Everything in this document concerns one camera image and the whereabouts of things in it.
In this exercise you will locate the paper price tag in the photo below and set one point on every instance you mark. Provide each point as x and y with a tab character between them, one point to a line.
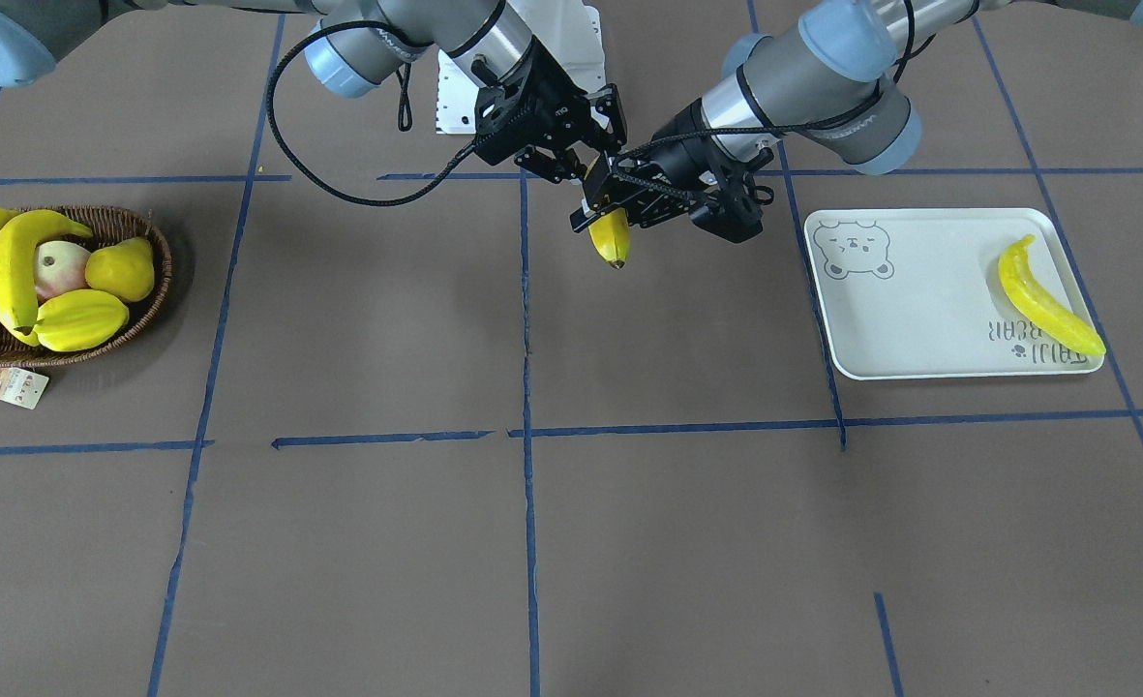
21	387

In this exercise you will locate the bright yellow-green banana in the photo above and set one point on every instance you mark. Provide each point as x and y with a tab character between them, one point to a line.
1039	306

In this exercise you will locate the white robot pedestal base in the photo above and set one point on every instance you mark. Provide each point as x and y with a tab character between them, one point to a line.
568	29

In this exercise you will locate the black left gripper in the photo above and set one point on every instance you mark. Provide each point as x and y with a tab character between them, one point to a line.
684	138

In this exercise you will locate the yellow pear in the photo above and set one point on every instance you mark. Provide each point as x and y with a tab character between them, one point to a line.
125	270

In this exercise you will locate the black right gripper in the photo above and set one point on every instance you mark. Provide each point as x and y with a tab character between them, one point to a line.
548	99

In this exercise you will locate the deep yellow banana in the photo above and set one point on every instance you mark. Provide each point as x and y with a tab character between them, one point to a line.
610	237

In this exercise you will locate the white rectangular bear tray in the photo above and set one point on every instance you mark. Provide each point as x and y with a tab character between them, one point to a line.
916	294

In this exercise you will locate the brown wicker fruit basket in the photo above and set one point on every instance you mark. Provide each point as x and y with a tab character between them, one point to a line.
111	224

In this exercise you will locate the pale green red apple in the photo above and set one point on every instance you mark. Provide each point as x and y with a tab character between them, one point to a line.
59	267

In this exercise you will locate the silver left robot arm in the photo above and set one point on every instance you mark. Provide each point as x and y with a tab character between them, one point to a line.
833	79

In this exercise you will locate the yellow banana with dark tip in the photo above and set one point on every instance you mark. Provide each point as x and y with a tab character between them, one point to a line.
20	239

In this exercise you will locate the yellow star fruit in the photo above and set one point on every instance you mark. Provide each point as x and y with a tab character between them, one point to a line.
80	319

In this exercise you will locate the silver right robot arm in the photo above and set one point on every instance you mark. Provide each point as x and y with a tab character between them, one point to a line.
352	48

